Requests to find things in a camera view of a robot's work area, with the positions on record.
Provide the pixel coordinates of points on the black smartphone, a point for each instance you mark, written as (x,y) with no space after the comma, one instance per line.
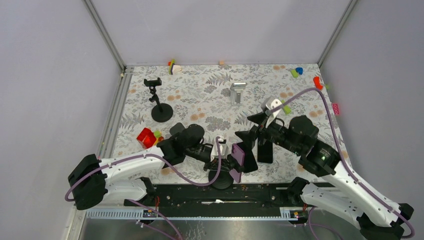
(250,163)

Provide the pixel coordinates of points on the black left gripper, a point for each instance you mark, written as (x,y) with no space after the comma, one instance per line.
(212,165)

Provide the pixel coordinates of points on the floral patterned mat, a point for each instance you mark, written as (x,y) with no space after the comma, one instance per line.
(200,94)

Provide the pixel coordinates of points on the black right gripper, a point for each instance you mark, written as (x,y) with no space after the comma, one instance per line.
(249,135)

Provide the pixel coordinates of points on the red curved block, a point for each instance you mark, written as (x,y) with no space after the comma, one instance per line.
(317,83)

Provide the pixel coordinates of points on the stacked coloured blocks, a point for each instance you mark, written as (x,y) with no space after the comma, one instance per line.
(173,68)

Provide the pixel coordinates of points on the silver metal phone stand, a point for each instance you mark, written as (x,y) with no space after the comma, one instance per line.
(236,93)

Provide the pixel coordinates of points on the blue-edged smartphone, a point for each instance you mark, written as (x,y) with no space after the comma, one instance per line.
(265,151)

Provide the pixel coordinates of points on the black phone stand with phone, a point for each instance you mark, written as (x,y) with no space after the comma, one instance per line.
(224,179)

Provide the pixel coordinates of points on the purple-edged smartphone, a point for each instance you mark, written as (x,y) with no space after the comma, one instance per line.
(236,160)

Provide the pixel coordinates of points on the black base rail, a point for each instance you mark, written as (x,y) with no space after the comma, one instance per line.
(255,200)

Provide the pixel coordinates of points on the pink lego brick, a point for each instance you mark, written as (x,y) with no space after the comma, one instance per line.
(336,109)

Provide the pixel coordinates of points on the red toy car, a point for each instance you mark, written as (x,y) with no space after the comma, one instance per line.
(148,138)

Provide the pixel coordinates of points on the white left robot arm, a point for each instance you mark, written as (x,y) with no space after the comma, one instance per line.
(94,181)

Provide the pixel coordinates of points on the black round-base phone stand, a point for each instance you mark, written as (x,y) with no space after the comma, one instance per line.
(162,112)

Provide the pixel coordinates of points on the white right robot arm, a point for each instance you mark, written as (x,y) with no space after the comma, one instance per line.
(374,215)

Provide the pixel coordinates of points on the blue heart block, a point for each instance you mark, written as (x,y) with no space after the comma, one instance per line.
(299,70)

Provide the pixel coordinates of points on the green toy block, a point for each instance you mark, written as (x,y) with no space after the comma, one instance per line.
(286,109)

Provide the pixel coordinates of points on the lime green block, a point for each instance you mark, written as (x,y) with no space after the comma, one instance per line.
(294,73)

